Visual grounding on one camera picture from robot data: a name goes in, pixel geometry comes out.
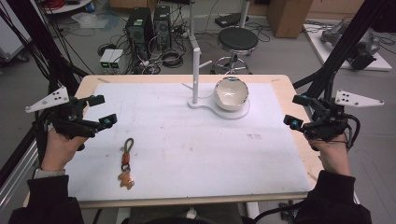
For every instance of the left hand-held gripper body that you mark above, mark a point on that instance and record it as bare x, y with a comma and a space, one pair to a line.
67, 119

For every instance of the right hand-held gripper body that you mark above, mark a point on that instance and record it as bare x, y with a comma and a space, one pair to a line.
328, 123

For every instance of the person's left hand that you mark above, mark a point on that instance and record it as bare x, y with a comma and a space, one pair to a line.
59, 147

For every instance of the person's right hand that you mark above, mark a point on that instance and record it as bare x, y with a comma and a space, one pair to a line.
331, 154

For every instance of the wooden table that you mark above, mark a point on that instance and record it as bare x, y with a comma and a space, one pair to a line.
90, 80

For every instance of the white power supply unit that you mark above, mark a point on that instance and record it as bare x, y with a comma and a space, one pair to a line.
117, 59
106, 59

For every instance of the white floor board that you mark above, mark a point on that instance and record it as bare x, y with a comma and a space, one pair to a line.
322, 49

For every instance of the grey wristband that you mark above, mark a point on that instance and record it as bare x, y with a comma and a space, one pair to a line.
49, 173

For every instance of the white ceramic bowl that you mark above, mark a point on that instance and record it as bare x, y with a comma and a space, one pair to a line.
230, 95

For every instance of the grey and black machine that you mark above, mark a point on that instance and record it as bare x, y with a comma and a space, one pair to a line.
361, 46

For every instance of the clear plastic bag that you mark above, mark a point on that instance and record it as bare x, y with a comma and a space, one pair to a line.
90, 20

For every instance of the black computer tower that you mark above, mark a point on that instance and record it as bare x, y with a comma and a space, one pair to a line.
139, 29
162, 25

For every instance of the brown cardboard box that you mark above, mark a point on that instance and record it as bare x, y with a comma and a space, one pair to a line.
288, 17

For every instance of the white table mat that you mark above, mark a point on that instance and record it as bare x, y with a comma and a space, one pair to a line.
186, 149

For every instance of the black round stool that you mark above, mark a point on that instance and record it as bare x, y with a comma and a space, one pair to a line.
237, 39

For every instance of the white peg stand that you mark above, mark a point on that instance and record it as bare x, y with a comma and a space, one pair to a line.
195, 77

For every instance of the round white table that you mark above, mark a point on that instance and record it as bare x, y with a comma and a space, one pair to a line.
68, 6

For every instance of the white metal pole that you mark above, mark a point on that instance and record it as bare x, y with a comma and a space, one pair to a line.
244, 12

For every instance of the flat black device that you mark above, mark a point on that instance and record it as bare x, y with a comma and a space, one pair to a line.
229, 20

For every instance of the white metal pole stand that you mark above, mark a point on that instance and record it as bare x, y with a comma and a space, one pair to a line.
191, 21

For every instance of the aluminium frame rail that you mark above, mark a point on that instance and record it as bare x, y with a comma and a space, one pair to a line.
18, 174

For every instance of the black frame struts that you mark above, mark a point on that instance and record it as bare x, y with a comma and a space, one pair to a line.
34, 40
348, 40

